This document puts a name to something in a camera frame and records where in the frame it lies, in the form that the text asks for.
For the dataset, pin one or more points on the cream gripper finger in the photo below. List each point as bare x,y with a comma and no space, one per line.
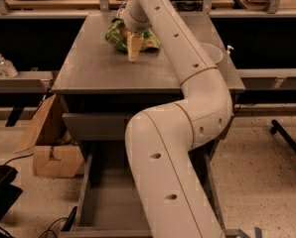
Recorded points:
134,45

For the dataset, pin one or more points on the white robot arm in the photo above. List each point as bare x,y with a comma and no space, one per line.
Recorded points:
158,139

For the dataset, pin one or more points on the black metal stand leg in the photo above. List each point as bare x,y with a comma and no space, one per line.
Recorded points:
277,128

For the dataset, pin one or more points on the grey drawer cabinet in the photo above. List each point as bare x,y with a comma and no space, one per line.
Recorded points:
96,78

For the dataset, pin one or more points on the blue white chip bag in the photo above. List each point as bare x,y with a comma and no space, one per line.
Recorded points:
121,11

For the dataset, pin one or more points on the black tray stand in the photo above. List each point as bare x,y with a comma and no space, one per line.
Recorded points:
9,193

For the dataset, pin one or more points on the clear sanitizer bottle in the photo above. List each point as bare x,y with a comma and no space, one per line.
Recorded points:
6,67

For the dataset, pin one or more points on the open grey lower drawer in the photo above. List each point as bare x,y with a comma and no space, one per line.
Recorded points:
109,205

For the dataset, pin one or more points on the brown cardboard box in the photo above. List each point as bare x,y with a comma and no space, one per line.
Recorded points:
54,155

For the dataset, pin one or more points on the green rice chip bag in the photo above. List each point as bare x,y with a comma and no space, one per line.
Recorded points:
117,35

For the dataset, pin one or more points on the white ceramic bowl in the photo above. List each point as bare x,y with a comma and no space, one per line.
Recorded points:
213,52

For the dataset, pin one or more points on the white pump dispenser top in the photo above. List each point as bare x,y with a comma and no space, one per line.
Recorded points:
229,49

